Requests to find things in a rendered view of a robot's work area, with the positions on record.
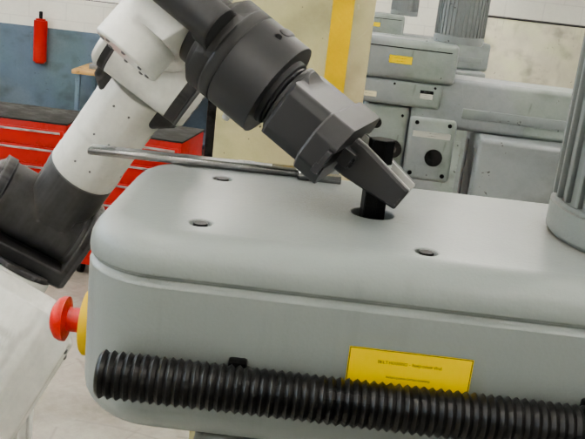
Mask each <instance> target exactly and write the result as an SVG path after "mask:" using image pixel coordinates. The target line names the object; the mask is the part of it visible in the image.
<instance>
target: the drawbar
mask: <svg viewBox="0 0 585 439"><path fill-rule="evenodd" d="M394 144H395V142H394V140H392V139H391V138H382V137H370V138H369V145H368V146H369V147H370V148H371V149H372V150H373V151H374V152H375V153H376V154H377V155H378V156H379V157H380V158H381V159H382V160H383V161H384V162H385V163H386V164H387V165H391V164H392V162H393V150H394ZM385 209H386V204H385V203H383V202H382V201H380V200H379V199H377V198H375V197H374V196H373V195H371V194H370V193H368V192H366V191H365V190H363V189H362V195H361V202H360V214H359V216H360V217H363V218H367V219H372V220H384V215H385Z"/></svg>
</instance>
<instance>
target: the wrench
mask: <svg viewBox="0 0 585 439"><path fill-rule="evenodd" d="M87 152H88V154H90V155H98V156H106V157H114V158H122V159H138V160H146V161H155V162H163V163H171V164H179V165H195V166H203V167H211V168H219V169H227V170H236V171H244V172H260V173H268V174H276V175H285V176H293V177H296V176H297V175H298V179H303V180H309V179H308V178H307V177H306V176H305V175H304V174H302V173H301V172H300V171H299V170H297V169H296V168H295V167H294V166H293V165H280V164H272V163H263V162H255V161H250V160H242V159H223V158H215V157H206V156H199V155H191V154H183V153H174V152H159V151H150V150H142V149H134V148H126V147H117V146H109V145H94V144H93V145H91V146H90V147H89V148H88V150H87ZM318 182H323V183H331V184H339V185H340V184H341V175H340V173H339V172H337V171H336V170H335V171H334V172H332V173H330V174H329V175H327V176H325V177H324V178H323V179H321V180H320V181H318Z"/></svg>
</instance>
